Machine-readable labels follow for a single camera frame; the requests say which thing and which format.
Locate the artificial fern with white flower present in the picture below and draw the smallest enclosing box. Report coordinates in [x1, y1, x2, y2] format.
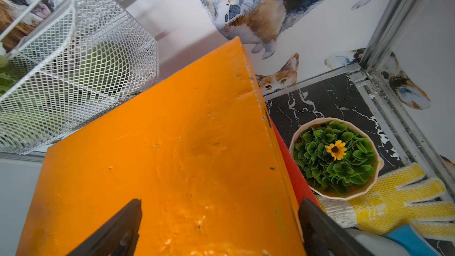
[0, 43, 21, 96]

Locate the red shoebox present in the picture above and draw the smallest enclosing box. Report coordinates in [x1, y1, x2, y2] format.
[272, 123, 319, 207]

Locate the yellow work glove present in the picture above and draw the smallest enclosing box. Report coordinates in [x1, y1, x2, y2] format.
[316, 163, 455, 242]

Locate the white wire mesh basket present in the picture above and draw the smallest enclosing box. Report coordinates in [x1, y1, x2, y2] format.
[1, 0, 159, 155]

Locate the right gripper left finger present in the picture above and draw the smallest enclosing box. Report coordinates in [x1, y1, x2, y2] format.
[69, 199, 142, 256]

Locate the potted green plant with flower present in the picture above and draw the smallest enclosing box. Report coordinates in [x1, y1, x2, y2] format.
[289, 118, 384, 200]

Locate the grey work glove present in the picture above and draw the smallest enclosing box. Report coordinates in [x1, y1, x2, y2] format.
[345, 228, 410, 256]

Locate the blue cloth piece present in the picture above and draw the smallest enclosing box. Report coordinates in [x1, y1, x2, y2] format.
[384, 224, 441, 256]

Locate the orange shoebox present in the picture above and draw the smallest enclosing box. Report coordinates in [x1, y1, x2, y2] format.
[17, 39, 305, 256]

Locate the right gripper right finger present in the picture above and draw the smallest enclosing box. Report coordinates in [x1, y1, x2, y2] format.
[298, 199, 372, 256]

